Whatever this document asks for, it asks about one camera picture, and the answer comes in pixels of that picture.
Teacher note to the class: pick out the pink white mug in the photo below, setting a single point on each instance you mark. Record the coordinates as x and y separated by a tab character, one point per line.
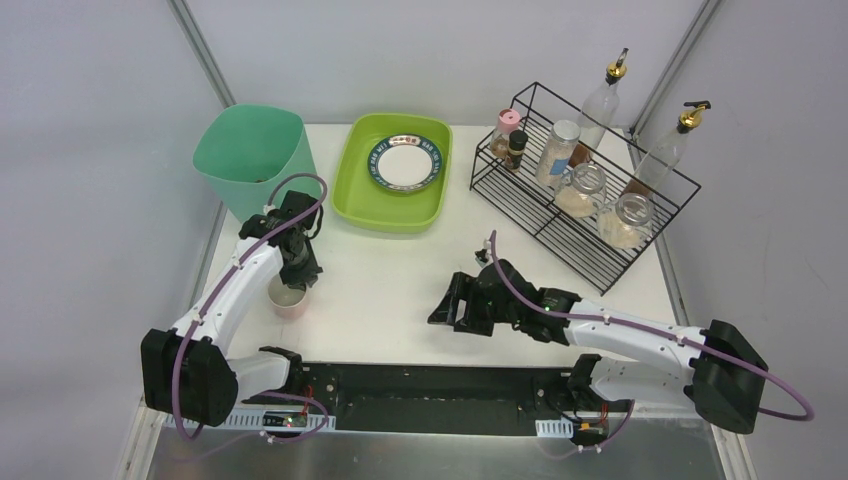
287	303

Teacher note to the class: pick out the lime green plastic basin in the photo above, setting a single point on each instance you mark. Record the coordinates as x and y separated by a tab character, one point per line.
357	197

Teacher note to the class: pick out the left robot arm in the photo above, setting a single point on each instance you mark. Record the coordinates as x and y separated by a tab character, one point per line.
186	368

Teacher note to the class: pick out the glass jar beige contents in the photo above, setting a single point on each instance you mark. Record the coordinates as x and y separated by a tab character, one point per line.
582	191

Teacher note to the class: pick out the small black cap spice bottle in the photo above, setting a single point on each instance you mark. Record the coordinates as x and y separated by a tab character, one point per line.
515	150

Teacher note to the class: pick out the tall oil bottle gold pump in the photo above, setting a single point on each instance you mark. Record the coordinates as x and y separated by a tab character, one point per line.
598	110

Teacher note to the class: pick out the pink lid spice jar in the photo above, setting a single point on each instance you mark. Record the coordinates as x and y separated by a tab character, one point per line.
508	121

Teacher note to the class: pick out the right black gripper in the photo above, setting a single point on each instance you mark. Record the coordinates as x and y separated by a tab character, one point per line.
475	302

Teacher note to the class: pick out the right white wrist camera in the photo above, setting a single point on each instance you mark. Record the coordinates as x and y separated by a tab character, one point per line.
483	257

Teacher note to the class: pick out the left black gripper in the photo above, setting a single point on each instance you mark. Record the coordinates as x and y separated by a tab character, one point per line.
299	268

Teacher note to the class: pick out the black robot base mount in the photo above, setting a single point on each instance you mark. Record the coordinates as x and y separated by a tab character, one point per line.
442	399

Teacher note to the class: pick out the white plate teal rim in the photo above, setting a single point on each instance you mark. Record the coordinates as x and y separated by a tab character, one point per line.
405	163

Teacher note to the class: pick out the large glass jar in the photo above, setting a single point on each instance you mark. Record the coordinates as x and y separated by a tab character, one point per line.
627	222

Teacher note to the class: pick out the oil bottle gold spout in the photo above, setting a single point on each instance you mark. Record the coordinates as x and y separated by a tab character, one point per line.
667	152

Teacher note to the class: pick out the black wire rack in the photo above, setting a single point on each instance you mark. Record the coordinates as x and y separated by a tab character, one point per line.
576	242

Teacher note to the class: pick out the teal plastic bin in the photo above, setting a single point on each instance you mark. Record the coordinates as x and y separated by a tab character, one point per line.
247	151

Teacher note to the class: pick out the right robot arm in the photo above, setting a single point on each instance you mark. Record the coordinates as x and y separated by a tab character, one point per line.
627	358

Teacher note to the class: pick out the white grain shaker jar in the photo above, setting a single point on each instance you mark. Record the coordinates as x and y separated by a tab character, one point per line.
554	160

